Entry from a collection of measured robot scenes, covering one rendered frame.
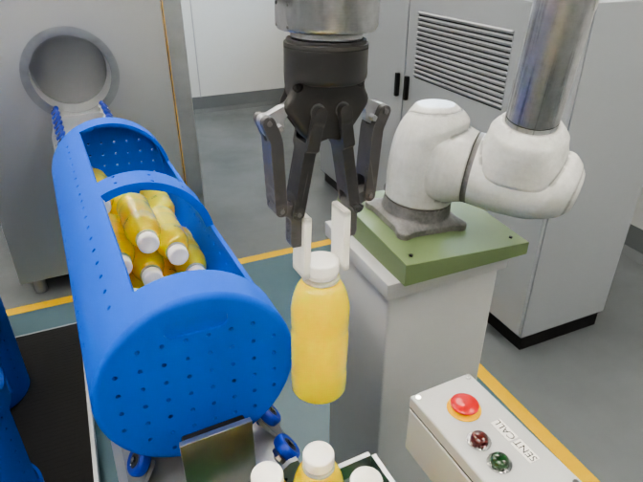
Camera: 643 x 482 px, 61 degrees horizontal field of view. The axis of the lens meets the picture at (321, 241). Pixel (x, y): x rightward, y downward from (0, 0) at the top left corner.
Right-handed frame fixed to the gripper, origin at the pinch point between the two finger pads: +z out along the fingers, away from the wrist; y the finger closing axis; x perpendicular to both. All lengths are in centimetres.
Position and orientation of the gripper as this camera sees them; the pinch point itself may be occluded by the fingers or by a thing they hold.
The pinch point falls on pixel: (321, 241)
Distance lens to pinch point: 56.7
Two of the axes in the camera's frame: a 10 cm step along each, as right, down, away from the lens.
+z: -0.2, 8.9, 4.6
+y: -9.0, 1.9, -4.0
